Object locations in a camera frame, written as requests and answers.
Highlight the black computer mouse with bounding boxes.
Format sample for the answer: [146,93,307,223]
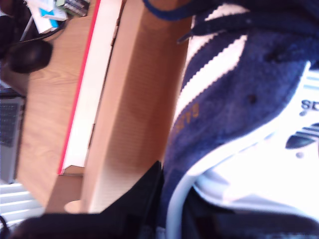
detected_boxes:
[6,41,53,75]

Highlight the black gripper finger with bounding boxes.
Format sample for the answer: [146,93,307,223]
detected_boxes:
[179,208,252,239]
[99,160,165,239]

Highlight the blue suede Gazelle shoe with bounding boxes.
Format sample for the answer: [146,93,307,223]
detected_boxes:
[143,0,319,239]

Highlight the silver laptop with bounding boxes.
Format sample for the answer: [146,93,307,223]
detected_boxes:
[0,82,26,185]

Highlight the red Nike shoebox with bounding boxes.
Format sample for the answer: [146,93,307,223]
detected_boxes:
[46,0,194,215]

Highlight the white and blue box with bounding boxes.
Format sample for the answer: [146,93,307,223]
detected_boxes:
[26,0,68,35]

